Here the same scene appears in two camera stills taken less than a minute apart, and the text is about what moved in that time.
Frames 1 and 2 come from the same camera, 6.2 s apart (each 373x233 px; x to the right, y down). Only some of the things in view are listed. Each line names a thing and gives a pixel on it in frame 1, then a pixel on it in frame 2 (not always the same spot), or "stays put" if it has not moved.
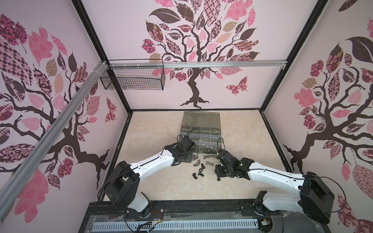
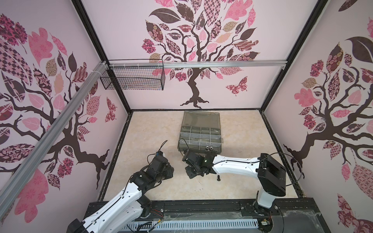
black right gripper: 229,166 to 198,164
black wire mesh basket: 133,78 stays put
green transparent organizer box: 204,128 stays put
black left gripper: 189,158 to 169,173
